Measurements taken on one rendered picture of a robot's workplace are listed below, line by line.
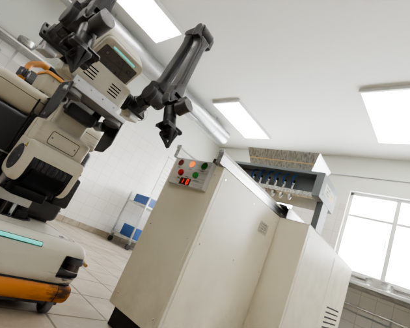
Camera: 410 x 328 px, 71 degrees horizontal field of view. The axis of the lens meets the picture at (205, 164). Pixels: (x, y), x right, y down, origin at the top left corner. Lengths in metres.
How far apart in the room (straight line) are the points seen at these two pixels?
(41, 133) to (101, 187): 4.30
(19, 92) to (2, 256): 0.68
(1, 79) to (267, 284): 1.65
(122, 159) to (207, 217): 4.44
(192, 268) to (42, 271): 0.58
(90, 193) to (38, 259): 4.21
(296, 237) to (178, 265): 0.81
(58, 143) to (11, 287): 0.53
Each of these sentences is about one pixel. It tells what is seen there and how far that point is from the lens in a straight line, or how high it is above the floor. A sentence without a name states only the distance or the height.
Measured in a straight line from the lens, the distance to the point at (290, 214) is 1.90.
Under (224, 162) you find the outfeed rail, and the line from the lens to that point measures 1.32.
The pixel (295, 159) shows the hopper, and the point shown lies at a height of 1.27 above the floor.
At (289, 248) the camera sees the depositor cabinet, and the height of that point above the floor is 0.67.
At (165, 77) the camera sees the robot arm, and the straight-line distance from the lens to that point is 1.41.
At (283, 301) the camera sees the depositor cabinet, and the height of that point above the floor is 0.39.
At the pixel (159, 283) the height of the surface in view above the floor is 0.27.
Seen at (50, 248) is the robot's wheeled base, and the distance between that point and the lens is 1.27.
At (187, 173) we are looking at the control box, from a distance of 1.38.
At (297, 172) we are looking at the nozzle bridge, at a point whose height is 1.16.
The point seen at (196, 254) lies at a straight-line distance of 1.29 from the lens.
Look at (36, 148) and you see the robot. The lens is 1.19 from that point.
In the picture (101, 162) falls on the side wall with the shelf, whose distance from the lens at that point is 5.43.
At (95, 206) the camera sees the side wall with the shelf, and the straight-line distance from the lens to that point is 5.52.
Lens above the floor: 0.45
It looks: 16 degrees up
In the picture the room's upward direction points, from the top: 24 degrees clockwise
